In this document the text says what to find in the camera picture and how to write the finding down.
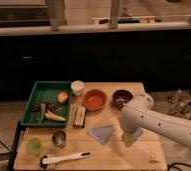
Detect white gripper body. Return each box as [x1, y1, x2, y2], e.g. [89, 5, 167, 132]
[120, 121, 138, 134]

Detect toy peach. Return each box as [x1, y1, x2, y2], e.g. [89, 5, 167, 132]
[58, 92, 69, 104]

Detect orange bowl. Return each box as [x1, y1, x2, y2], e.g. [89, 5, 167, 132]
[82, 89, 107, 111]

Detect dark purple bowl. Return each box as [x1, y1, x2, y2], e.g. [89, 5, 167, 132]
[112, 89, 133, 110]

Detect white ribbed cup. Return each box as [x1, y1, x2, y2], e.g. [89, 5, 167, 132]
[71, 80, 84, 96]

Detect small metal cup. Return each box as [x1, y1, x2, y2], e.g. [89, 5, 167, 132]
[52, 130, 67, 148]

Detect white handled brush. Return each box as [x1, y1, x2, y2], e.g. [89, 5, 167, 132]
[40, 151, 91, 169]

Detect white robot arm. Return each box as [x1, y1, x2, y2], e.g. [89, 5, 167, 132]
[120, 93, 191, 149]

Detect blue sponge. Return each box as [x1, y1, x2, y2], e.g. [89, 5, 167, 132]
[122, 127, 145, 141]

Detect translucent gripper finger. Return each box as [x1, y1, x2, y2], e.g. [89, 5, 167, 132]
[124, 133, 136, 147]

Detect spice bottle rack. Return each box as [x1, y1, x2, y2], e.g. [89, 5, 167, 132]
[167, 90, 191, 120]

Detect blue towel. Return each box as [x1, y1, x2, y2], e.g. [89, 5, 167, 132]
[87, 125, 115, 145]

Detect green plastic cup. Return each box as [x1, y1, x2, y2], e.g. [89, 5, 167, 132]
[26, 138, 42, 156]

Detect wooden block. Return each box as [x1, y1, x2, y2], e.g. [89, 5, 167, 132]
[73, 106, 86, 128]

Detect dark toy grapes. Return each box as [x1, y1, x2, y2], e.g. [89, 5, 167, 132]
[32, 101, 56, 112]

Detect green plastic tray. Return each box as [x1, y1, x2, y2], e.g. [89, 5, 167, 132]
[21, 81, 72, 128]

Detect toy corn cob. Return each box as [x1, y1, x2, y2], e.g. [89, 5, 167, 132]
[45, 112, 66, 122]

